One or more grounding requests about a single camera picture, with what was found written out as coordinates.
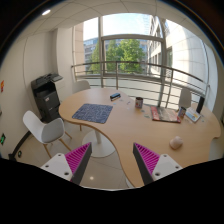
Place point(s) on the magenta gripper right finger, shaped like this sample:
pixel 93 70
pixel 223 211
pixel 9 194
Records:
pixel 153 166

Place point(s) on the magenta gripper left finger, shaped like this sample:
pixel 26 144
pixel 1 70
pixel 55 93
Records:
pixel 70 166

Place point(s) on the blue patterned mouse pad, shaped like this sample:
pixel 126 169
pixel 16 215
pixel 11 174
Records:
pixel 93 113

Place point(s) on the white chair with wooden legs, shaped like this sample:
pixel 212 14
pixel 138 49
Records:
pixel 45 133

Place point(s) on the red magazine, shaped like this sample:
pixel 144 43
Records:
pixel 164 115

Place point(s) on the small colourful box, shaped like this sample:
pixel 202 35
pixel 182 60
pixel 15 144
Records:
pixel 182 111

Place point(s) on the light blue booklet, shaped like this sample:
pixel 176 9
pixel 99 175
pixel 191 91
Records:
pixel 192 114

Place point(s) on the dark printed mug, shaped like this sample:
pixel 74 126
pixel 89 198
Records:
pixel 138 102

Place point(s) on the white chair at right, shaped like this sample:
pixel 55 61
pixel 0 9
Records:
pixel 185 98

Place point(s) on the black speaker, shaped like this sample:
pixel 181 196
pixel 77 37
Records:
pixel 200 104

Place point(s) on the black stapler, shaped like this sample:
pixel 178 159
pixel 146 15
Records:
pixel 115 96

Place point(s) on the white chair behind table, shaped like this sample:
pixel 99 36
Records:
pixel 80 86

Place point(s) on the black office printer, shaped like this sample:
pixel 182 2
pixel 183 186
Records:
pixel 46 97

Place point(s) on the metal window railing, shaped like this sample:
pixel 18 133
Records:
pixel 158 84

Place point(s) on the white table pedestal base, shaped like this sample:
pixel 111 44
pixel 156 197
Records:
pixel 101 146

